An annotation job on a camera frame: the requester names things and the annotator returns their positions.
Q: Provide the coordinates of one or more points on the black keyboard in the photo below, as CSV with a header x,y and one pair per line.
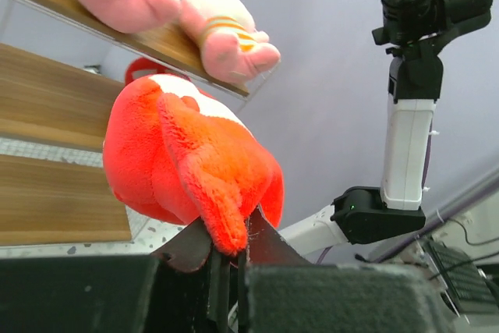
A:
x,y
465,288

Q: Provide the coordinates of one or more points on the red whale plush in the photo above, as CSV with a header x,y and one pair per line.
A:
x,y
174,153

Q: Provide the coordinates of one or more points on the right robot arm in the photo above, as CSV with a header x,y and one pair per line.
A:
x,y
414,32

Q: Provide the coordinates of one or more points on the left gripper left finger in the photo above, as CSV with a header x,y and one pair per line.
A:
x,y
189,250

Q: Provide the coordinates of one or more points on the white wire wooden shelf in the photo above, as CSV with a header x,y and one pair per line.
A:
x,y
57,193

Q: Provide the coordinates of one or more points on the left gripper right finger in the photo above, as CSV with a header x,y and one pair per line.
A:
x,y
266,246

